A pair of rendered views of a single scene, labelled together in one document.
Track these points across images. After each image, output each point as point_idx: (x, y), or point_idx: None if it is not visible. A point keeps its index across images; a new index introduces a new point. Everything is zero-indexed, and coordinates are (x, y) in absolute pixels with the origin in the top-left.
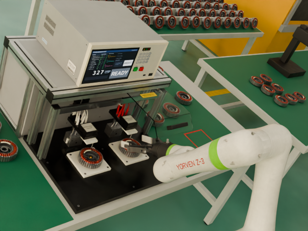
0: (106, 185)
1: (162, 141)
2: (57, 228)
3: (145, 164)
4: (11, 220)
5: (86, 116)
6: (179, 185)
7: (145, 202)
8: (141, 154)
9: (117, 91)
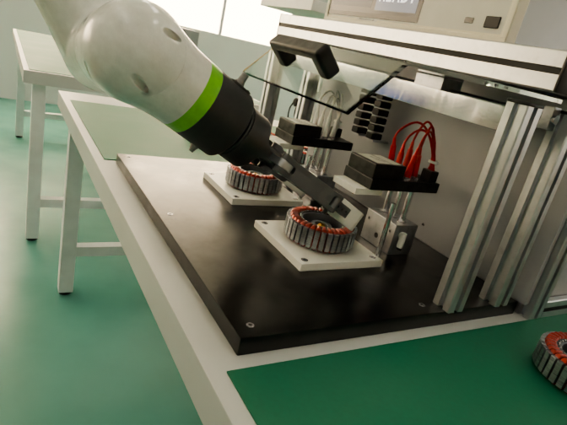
0: (180, 188)
1: (304, 168)
2: (93, 147)
3: (270, 258)
4: (125, 135)
5: (328, 115)
6: (183, 340)
7: (133, 270)
8: (310, 254)
9: (369, 41)
